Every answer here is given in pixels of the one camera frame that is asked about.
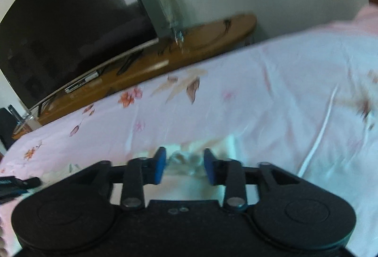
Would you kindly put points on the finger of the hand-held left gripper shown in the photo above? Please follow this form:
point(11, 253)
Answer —
point(30, 182)

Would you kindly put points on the wooden television stand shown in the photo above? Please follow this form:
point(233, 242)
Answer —
point(195, 38)

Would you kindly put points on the silver set-top box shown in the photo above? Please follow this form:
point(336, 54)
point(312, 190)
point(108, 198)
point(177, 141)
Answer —
point(81, 82)

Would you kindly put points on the black flat screen television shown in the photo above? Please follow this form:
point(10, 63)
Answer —
point(68, 27)

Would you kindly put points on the black remote control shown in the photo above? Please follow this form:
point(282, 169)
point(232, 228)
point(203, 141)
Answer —
point(130, 63)

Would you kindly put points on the clear glass tray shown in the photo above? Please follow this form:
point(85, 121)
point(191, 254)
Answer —
point(26, 124)

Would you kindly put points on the black chair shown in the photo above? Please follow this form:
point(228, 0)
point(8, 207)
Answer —
point(6, 128)

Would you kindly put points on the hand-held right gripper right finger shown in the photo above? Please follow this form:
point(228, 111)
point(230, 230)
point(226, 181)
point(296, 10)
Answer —
point(209, 167)

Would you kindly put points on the pink floral bed sheet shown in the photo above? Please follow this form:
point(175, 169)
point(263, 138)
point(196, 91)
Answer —
point(280, 91)

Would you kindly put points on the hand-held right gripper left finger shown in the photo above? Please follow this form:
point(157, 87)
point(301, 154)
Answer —
point(159, 165)

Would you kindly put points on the white knit sweater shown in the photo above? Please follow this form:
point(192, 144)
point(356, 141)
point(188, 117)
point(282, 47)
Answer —
point(183, 186)

